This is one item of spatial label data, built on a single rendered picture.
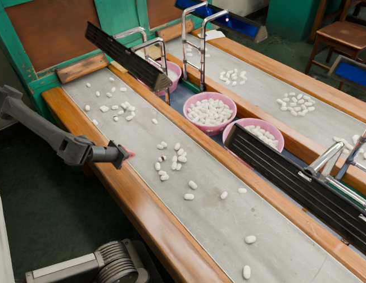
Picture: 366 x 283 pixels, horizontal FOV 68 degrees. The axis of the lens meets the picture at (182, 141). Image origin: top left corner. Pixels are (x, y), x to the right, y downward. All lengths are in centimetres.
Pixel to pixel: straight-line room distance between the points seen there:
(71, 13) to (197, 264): 135
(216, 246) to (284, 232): 24
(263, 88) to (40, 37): 120
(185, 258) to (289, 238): 36
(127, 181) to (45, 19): 94
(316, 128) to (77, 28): 134
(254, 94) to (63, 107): 102
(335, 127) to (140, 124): 93
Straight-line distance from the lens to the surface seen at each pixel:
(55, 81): 175
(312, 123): 144
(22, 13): 161
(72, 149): 90
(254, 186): 109
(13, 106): 111
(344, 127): 148
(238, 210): 106
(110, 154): 97
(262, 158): 76
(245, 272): 95
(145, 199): 106
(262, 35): 138
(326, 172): 92
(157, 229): 99
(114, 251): 97
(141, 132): 133
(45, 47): 168
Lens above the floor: 165
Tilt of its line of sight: 47 degrees down
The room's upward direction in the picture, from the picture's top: 3 degrees counter-clockwise
